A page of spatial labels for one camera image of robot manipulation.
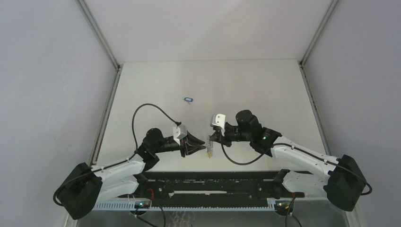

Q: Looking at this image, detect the blue tagged key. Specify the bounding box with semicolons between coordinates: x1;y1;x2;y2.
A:
183;97;193;104

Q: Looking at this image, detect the metal keyring with yellow tag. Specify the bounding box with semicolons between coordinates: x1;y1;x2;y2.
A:
205;135;213;158

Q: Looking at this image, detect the white slotted cable duct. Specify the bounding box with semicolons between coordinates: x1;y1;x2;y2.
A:
93;199;277;211

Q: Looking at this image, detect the left electronics board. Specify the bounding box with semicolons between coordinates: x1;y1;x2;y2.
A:
134;201;151;210

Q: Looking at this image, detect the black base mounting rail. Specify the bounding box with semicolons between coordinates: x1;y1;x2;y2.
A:
124;171;305;207

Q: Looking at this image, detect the right aluminium frame post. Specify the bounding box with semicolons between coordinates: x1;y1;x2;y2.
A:
299;0;341;68

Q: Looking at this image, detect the aluminium frame post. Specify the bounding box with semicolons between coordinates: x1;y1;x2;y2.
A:
75;0;120;71
299;0;341;68

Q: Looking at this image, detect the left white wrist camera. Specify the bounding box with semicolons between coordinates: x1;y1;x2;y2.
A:
173;124;188;145

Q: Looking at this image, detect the left aluminium frame post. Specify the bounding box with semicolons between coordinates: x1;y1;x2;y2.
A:
75;0;120;71

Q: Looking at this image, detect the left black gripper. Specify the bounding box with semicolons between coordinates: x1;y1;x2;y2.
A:
153;130;205;157

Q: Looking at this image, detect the electronics board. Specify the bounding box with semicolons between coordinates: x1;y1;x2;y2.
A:
134;201;151;210
274;201;293;216

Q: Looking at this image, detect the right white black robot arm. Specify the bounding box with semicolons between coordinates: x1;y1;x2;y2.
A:
210;110;373;211

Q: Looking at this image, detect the right electronics board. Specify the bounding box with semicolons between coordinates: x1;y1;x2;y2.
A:
274;201;293;216

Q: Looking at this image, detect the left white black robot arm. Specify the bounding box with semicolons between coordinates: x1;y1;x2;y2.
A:
53;126;205;220

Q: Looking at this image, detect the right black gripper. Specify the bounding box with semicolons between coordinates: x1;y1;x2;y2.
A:
210;123;253;147

